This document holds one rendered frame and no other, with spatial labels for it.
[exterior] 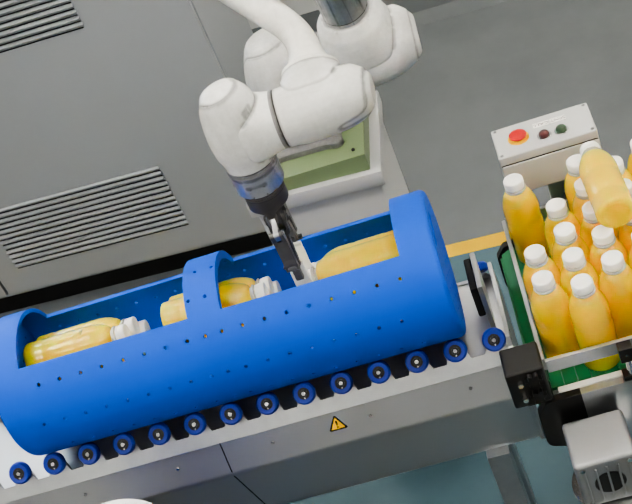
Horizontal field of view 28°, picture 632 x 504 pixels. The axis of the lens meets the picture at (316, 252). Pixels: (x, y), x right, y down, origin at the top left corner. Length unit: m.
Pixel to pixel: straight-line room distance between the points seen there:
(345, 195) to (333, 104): 0.80
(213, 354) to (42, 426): 0.37
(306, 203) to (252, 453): 0.64
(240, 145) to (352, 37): 0.65
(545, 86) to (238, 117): 2.65
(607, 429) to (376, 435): 0.45
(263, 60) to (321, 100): 0.69
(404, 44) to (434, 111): 1.95
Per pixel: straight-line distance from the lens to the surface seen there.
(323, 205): 2.85
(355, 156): 2.77
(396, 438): 2.49
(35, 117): 4.08
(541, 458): 3.41
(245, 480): 2.56
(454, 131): 4.53
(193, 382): 2.33
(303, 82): 2.07
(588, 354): 2.29
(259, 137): 2.07
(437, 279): 2.22
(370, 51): 2.69
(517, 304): 2.52
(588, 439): 2.30
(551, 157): 2.55
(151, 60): 3.89
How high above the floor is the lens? 2.64
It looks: 39 degrees down
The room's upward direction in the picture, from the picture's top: 24 degrees counter-clockwise
